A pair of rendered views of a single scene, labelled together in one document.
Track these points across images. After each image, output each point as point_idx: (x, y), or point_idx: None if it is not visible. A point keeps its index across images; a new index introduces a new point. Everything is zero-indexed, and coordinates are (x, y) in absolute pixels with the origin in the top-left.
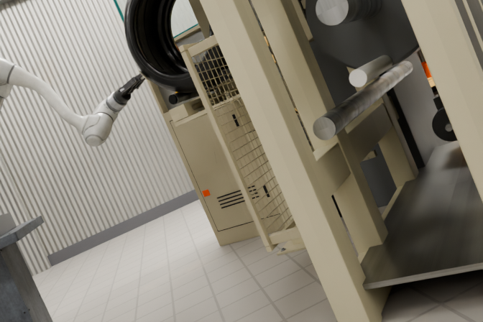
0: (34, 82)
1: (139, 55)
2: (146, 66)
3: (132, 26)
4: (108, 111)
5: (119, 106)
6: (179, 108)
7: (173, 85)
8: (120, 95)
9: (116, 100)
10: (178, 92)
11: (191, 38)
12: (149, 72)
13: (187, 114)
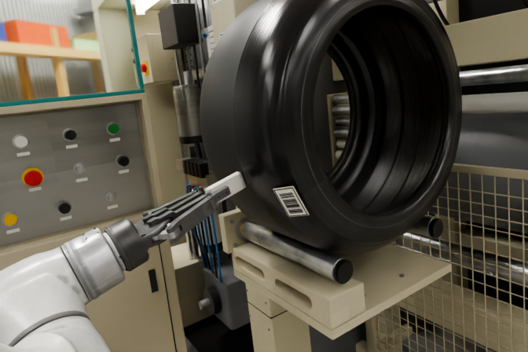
0: None
1: (311, 149)
2: (321, 182)
3: (317, 69)
4: (82, 302)
5: (121, 281)
6: (353, 292)
7: (361, 237)
8: (146, 247)
9: (119, 262)
10: (16, 216)
11: (89, 113)
12: (320, 198)
13: (364, 307)
